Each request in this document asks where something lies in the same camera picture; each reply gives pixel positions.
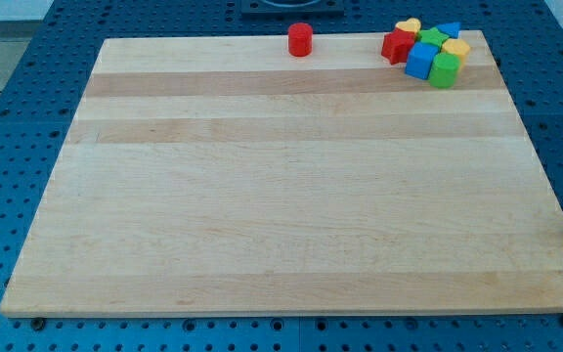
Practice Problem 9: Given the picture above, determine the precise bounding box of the yellow hexagon block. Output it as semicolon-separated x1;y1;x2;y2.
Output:
441;38;471;69

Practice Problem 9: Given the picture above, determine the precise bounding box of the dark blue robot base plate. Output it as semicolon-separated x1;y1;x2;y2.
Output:
238;0;345;17

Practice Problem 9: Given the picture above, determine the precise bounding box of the red cylinder block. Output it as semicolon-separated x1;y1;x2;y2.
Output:
287;22;313;57

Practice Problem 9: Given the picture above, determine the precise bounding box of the blue cube block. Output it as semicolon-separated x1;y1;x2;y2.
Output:
405;42;440;80

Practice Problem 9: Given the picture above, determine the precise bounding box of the large wooden board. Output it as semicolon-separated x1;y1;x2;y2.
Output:
0;30;563;318

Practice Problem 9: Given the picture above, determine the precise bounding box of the blue triangle block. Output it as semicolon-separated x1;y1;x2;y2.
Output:
436;22;461;39

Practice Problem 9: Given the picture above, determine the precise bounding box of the green cylinder block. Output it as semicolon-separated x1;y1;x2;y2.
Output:
428;53;460;88

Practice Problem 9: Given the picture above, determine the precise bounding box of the green star block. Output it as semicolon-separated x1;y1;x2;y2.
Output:
417;27;450;48

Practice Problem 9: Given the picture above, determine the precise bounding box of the yellow heart block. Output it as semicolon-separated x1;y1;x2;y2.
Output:
395;18;422;34

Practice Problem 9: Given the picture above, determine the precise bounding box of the red star block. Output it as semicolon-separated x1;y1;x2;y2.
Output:
381;28;416;65

